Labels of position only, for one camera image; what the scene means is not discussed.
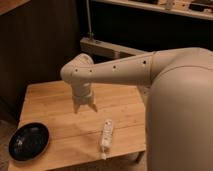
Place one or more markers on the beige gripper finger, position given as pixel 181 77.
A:
pixel 93 106
pixel 76 108

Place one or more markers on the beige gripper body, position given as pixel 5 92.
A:
pixel 82 94

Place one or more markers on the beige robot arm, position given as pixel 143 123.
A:
pixel 179 108

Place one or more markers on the dark ceramic bowl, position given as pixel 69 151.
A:
pixel 29 141

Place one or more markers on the wooden table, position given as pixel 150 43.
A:
pixel 75 135

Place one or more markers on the grey metal beam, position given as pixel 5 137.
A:
pixel 106 49

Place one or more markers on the metal vertical pole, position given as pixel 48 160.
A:
pixel 90 32

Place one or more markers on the wooden shelf with items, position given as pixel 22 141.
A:
pixel 199 9

